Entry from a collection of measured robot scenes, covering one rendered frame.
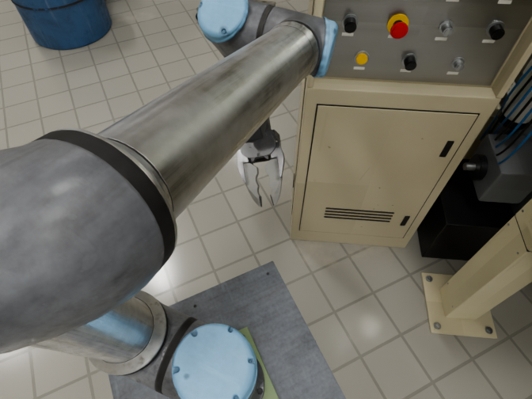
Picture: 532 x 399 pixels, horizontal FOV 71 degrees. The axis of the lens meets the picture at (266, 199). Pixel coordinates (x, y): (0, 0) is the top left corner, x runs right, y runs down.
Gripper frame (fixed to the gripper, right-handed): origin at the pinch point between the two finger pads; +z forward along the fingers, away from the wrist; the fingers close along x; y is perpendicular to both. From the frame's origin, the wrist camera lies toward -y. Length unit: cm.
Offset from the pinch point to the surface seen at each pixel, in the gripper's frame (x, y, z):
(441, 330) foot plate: -46, 93, 62
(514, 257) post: -63, 54, 27
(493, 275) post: -59, 65, 35
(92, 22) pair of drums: 142, 162, -146
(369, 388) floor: -14, 75, 76
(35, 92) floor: 171, 134, -94
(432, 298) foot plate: -46, 101, 51
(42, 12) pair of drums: 161, 138, -147
